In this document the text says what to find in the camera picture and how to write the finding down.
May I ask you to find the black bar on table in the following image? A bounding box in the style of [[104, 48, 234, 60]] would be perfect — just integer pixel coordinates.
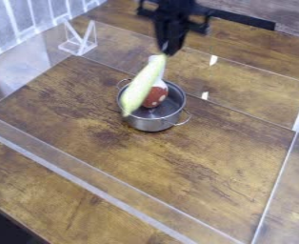
[[193, 4, 276, 31]]

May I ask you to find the small steel pot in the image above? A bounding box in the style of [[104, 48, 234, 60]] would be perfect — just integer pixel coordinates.
[[122, 81, 192, 132]]

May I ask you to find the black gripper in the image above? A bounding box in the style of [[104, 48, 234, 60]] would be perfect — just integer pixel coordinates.
[[137, 0, 210, 55]]

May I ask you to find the clear acrylic triangle bracket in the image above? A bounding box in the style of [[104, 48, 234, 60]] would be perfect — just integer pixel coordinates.
[[58, 21, 97, 56]]

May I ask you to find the red white toy mushroom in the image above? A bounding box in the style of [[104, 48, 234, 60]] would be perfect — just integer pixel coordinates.
[[142, 54, 169, 109]]

